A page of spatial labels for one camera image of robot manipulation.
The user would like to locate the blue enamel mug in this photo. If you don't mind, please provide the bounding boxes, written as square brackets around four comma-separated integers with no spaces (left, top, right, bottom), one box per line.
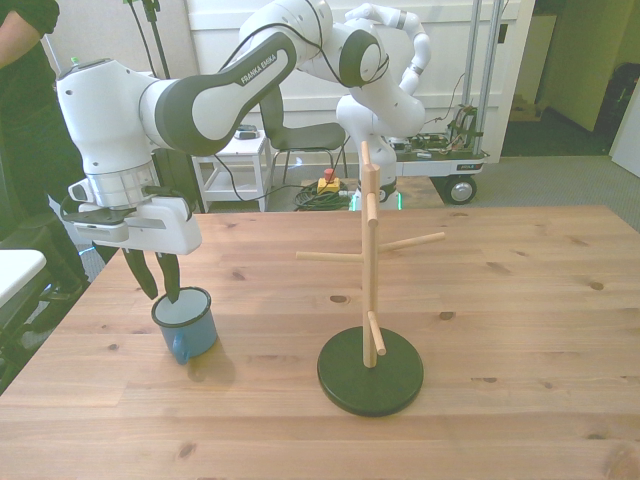
[151,286,219,366]

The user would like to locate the cardboard boxes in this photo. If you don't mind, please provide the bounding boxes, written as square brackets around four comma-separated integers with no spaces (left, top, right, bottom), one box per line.
[509,93,545,124]

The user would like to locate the yellow emergency stop button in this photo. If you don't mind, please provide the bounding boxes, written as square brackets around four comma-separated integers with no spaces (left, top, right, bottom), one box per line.
[316,168,343,197]

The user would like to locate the person in black clothes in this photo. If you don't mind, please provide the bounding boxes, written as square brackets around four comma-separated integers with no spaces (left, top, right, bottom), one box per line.
[0,0,129,332]

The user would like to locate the black chair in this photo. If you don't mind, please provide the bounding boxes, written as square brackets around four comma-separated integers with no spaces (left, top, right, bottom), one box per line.
[256,89,347,186]

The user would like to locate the wooden mug tree black base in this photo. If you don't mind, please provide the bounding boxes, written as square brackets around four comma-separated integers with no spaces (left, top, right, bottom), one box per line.
[295,141,446,418]

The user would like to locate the aluminium profile frame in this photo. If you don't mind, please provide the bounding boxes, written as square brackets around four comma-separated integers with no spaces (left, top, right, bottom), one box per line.
[462,0,504,164]

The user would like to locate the coiled dark cable bundle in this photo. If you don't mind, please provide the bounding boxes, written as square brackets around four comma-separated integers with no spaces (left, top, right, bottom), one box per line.
[292,182,352,213]

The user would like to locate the white rounded tabletop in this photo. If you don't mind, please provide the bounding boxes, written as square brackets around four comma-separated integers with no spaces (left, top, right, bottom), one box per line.
[0,248,48,308]

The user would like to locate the black tripod stand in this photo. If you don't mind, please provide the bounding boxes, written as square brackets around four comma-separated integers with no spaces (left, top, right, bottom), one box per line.
[122,0,207,214]

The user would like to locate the black swivel chair base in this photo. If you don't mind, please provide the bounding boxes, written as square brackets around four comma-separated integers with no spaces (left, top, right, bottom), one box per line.
[0,279,89,386]

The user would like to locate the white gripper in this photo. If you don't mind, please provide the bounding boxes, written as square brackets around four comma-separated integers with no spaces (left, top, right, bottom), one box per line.
[73,195,204,305]

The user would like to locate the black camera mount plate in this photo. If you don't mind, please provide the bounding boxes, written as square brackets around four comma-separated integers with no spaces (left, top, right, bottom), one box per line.
[62,208,134,228]

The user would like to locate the white side table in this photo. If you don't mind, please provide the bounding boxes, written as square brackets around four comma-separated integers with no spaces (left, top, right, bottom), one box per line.
[191,130,274,214]

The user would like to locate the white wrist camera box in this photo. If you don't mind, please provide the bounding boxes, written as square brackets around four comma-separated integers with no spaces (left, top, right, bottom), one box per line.
[67,178,94,205]

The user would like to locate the black bag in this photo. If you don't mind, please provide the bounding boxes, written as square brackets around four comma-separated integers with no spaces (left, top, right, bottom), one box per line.
[592,62,640,147]

